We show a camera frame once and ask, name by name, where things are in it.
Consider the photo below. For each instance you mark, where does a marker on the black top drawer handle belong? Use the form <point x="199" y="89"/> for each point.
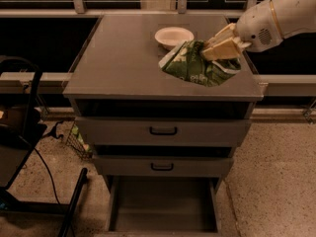
<point x="163" y="131"/>

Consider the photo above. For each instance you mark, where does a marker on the grey top drawer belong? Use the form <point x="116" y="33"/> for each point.
<point x="124" y="122"/>

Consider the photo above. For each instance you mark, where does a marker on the grey bottom drawer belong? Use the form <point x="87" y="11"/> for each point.
<point x="162" y="207"/>

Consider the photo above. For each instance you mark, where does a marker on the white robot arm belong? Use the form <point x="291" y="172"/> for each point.
<point x="294" y="17"/>

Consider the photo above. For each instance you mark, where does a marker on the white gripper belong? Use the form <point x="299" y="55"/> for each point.
<point x="258" y="28"/>

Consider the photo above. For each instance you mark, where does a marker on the black drawer handle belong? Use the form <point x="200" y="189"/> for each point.
<point x="163" y="131"/>
<point x="162" y="168"/>

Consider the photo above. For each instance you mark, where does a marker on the wire basket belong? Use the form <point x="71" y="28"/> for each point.
<point x="77" y="144"/>

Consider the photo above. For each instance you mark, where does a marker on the grey middle drawer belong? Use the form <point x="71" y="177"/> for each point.
<point x="188" y="161"/>

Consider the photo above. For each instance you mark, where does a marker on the black middle drawer handle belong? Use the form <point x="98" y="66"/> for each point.
<point x="162" y="168"/>

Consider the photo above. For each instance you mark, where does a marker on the green jalapeno chip bag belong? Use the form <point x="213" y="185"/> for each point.
<point x="185" y="62"/>

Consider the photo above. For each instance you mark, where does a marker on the white bowl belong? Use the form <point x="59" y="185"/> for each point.
<point x="172" y="36"/>

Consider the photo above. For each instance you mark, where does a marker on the black chair frame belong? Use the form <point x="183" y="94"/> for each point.
<point x="20" y="132"/>

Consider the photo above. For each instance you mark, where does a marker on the grey drawer cabinet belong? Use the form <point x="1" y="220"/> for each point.
<point x="121" y="63"/>

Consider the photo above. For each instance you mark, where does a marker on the grey drawer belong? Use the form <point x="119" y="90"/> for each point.
<point x="124" y="122"/>
<point x="188" y="161"/>
<point x="162" y="207"/>

